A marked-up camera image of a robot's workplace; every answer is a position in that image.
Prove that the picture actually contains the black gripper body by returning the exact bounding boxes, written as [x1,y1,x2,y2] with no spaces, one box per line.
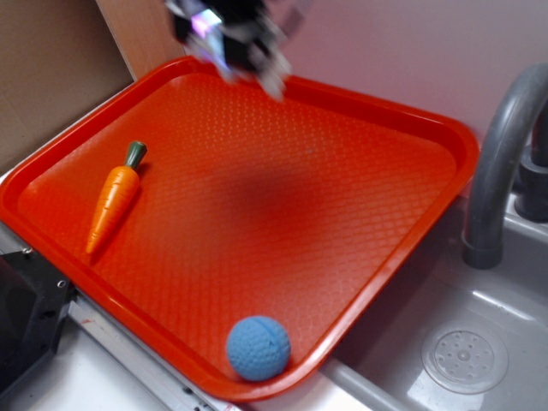
[164,1,313,101]

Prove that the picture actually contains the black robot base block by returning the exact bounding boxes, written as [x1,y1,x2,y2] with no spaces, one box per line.
[1,248,74,398]

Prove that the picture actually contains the light wooden board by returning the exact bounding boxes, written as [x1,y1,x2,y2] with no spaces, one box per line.
[96,0,185,80]

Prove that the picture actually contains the red plastic tray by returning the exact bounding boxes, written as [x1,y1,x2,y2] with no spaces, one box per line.
[1,57,479,402]

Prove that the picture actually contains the brown cardboard panel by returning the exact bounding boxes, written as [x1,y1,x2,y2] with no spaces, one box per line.
[1,1,132,172]

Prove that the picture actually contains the orange toy carrot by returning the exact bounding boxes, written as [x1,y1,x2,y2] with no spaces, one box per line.
[86,141,147,255]

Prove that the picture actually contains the grey toy faucet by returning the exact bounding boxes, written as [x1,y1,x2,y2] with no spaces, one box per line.
[462,63,547,269]

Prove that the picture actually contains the blue dimpled ball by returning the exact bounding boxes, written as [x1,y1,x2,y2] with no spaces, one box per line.
[226,316,291,382]

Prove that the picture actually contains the dark grey faucet knob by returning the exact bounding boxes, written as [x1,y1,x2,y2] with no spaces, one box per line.
[515,98,547,223]

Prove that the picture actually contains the grey toy sink basin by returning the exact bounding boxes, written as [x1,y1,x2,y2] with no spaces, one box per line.
[323,201,547,410]

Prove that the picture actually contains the metal rail strip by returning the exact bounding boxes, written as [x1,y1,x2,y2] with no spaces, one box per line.
[1,227,233,410]

